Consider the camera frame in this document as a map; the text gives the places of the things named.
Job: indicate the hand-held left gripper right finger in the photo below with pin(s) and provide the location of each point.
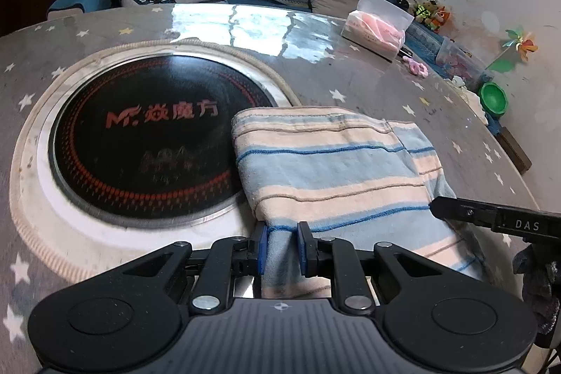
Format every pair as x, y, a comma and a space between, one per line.
302, 248

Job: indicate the clear storage box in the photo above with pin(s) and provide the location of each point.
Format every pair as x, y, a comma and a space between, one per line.
462, 60

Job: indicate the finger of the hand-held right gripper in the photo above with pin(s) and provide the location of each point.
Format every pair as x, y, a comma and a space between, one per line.
460, 209

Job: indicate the round induction cooker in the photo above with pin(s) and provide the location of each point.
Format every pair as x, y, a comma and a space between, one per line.
144, 137

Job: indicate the blue beige striped pants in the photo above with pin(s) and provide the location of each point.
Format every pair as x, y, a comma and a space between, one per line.
333, 181

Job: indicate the brown wooden block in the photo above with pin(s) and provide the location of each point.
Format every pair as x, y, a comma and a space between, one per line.
515, 148

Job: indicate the clear bag with pink cloth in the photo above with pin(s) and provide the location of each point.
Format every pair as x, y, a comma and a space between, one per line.
377, 28

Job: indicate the orange plush toys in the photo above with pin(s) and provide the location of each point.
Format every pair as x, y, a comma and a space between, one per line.
433, 14

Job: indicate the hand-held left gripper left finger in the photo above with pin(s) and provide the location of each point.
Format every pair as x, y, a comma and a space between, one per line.
261, 248

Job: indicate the green bowl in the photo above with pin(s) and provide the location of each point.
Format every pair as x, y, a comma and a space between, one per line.
493, 98

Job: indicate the colourful pinwheel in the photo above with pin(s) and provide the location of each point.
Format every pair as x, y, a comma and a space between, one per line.
517, 47

